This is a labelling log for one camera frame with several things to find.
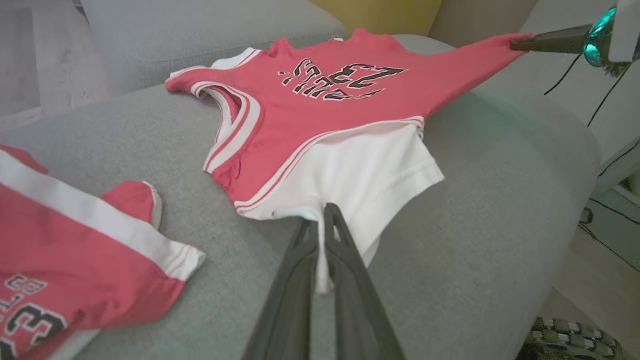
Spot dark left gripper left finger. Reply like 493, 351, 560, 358
242, 220, 321, 360

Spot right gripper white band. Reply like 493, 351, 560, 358
510, 0, 640, 64

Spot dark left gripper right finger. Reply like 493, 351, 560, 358
322, 202, 406, 360

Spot red basketball jersey white sleeves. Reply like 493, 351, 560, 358
165, 28, 535, 295

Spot red basketball shorts white stripe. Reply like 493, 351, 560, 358
0, 145, 207, 360

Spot grey fabric sofa ottoman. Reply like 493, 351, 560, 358
0, 34, 602, 360

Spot yellow cushion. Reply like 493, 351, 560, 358
309, 0, 444, 36

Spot grey treaded robot wheel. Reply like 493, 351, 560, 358
517, 316, 624, 360

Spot grey fabric sofa section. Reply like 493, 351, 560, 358
80, 0, 348, 93

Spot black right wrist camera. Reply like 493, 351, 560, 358
582, 7, 619, 69

